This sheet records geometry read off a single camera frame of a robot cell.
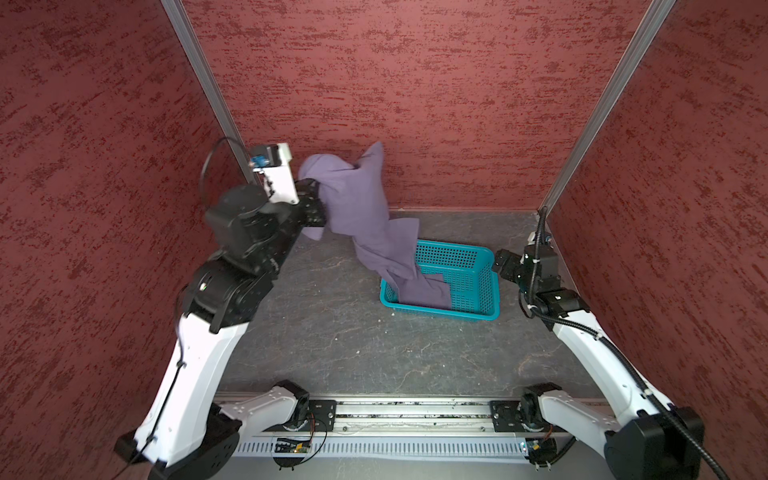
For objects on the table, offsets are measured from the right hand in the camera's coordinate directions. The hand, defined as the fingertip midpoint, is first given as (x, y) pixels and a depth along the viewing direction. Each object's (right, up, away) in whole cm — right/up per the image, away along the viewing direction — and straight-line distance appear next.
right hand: (508, 262), depth 82 cm
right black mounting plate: (-4, -38, -7) cm, 39 cm away
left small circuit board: (-57, -45, -10) cm, 73 cm away
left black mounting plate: (-50, -38, -7) cm, 63 cm away
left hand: (-47, +17, -27) cm, 57 cm away
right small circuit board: (+5, -46, -9) cm, 47 cm away
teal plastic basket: (-5, -7, +21) cm, 22 cm away
